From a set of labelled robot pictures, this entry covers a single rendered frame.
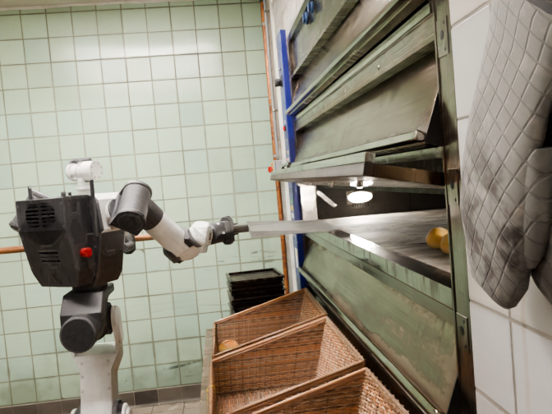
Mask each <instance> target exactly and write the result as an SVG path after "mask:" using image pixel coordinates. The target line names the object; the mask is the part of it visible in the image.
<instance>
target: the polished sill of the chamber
mask: <svg viewBox="0 0 552 414"><path fill-rule="evenodd" d="M312 233H313V234H315V235H316V236H317V237H320V238H322V239H324V240H326V241H327V242H329V243H331V244H333V245H335V246H336V247H338V248H340V249H342V250H344V251H346V252H347V253H349V254H351V255H354V256H355V257H357V258H358V259H360V260H363V261H365V262H366V263H367V264H369V265H372V266H374V267H376V268H377V269H379V270H381V271H383V272H385V273H387V274H388V275H390V276H392V277H394V278H396V279H397V280H399V281H401V282H403V283H405V284H407V285H408V286H410V287H412V288H415V289H416V290H418V291H419V292H422V293H424V294H426V295H427V296H428V297H431V298H433V299H435V300H436V301H438V302H440V303H442V304H444V305H446V306H448V307H449V308H451V309H453V296H452V284H451V273H448V272H446V271H443V270H442V269H438V268H435V267H433V266H431V265H428V264H425V263H423V262H420V261H419V260H414V259H413V258H410V257H408V256H405V255H402V254H400V253H397V252H395V251H391V250H390V249H387V248H385V247H382V246H379V245H376V244H375V243H372V242H370V241H367V240H364V239H361V238H359V237H356V236H353V235H352V234H349V233H347V232H343V231H341V230H332V231H323V232H312Z"/></svg>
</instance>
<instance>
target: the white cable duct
mask: <svg viewBox="0 0 552 414"><path fill-rule="evenodd" d="M269 10H270V20H271V30H272V40H273V51H274V70H275V79H276V78H278V79H279V72H278V53H277V43H276V33H275V23H274V4H273V3H272V2H271V0H269ZM276 90H277V100H278V118H279V128H280V138H281V148H282V158H283V164H284V163H286V162H287V160H286V151H285V141H284V131H283V112H282V102H281V92H280V86H279V87H276ZM284 187H285V197H286V207H287V220H291V210H290V200H289V190H288V182H284ZM288 236H289V246H290V256H291V266H292V285H293V291H294V292H295V291H297V279H296V269H295V259H294V249H293V239H292V234H288Z"/></svg>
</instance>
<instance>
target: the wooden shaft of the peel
mask: <svg viewBox="0 0 552 414"><path fill-rule="evenodd" d="M135 240H136V242H143V241H152V240H154V239H153V238H152V237H151V236H150V235H149V234H140V235H138V236H135ZM21 252H25V250H24V247H23V246H8V247H0V255H4V254H12V253H21Z"/></svg>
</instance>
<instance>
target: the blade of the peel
mask: <svg viewBox="0 0 552 414"><path fill-rule="evenodd" d="M246 224H248V226H249V233H250V235H251V238H254V237H271V236H280V235H288V234H298V233H306V232H323V231H332V230H340V229H341V228H337V227H335V226H333V225H331V224H329V223H326V222H323V221H321V220H318V219H317V220H285V221H246Z"/></svg>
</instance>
